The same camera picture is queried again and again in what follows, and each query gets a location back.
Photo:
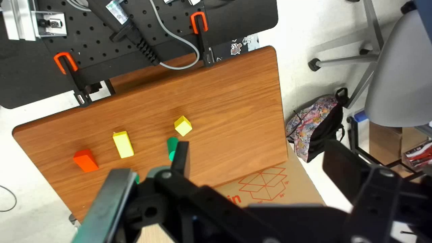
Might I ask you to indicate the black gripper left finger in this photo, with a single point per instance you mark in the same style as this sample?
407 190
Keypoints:
180 161

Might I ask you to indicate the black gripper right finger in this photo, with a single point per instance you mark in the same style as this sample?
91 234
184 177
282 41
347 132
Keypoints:
347 170

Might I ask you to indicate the rectangular yellow block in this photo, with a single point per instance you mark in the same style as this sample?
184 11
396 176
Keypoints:
123 145

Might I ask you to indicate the rectangular green block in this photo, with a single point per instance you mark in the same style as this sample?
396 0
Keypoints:
172 147

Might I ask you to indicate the yellow cube block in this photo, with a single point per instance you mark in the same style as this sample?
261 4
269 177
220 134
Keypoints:
182 126

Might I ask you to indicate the orange wedge block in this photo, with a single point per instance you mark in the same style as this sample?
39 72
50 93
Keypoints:
85 161

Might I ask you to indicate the cardboard box on floor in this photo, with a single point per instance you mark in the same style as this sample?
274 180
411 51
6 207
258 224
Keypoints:
388 143

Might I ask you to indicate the colourful patterned bag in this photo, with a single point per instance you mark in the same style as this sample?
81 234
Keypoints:
316 123

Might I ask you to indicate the flat cardboard box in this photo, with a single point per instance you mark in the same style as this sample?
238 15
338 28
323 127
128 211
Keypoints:
282 184

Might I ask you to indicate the grey office chair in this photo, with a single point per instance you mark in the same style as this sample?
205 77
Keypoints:
398 73

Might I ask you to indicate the orange handled clamp right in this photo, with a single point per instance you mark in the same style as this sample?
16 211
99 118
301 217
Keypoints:
200 28

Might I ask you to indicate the orange handled clamp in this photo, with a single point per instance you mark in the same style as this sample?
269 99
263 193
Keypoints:
200 28
68 66

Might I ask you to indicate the black ribbed cable connector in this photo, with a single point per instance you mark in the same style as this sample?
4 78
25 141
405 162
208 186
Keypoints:
112 14

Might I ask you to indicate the orange handled clamp left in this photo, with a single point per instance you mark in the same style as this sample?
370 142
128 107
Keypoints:
68 66

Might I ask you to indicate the silver aluminium bracket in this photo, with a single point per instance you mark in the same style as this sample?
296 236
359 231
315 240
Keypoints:
25 22

